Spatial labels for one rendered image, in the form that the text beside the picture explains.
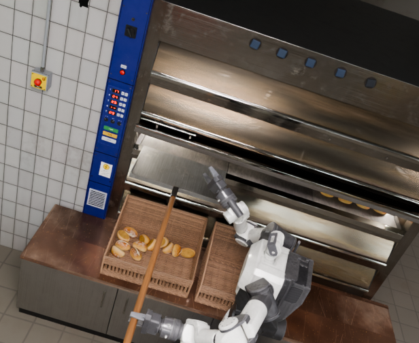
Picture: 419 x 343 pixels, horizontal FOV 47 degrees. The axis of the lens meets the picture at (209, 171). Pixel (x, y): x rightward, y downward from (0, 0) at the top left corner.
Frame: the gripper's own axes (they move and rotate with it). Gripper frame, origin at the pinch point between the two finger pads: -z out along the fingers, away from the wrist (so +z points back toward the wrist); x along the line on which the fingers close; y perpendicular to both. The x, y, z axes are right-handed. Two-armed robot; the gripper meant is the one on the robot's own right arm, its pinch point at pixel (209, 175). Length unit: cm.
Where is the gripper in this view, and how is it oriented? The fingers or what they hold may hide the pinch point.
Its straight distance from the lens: 246.8
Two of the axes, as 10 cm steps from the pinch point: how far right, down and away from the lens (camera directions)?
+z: 5.7, 8.1, -1.4
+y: -7.3, 4.2, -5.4
